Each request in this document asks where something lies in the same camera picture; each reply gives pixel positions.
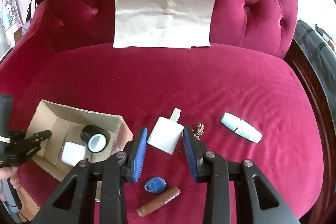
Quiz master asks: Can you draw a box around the cardboard box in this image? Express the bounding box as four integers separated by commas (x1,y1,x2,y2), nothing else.
25,99,134,204

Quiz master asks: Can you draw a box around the white plug adapter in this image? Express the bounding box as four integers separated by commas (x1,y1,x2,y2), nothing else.
147,108,184,155

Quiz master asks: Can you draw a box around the white and blue tube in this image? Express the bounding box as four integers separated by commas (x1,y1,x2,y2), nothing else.
220,113,262,143

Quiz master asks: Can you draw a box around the gold keychain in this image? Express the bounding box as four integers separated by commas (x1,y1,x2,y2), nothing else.
194,123,204,139

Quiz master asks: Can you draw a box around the person's left hand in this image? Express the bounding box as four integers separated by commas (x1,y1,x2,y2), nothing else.
0,166,21,189

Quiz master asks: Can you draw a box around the blue key fob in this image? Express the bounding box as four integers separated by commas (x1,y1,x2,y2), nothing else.
143,177,166,193

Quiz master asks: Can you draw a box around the black tape roll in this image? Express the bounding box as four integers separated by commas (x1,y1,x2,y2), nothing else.
80,125,108,153

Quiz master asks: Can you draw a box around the brown lipstick tube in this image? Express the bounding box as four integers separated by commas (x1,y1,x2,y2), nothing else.
137,186,181,217

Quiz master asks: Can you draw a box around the white wall charger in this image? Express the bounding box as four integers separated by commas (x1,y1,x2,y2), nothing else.
61,141,87,166

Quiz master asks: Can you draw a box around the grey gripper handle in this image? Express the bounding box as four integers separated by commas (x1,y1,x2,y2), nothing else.
2,179,22,213

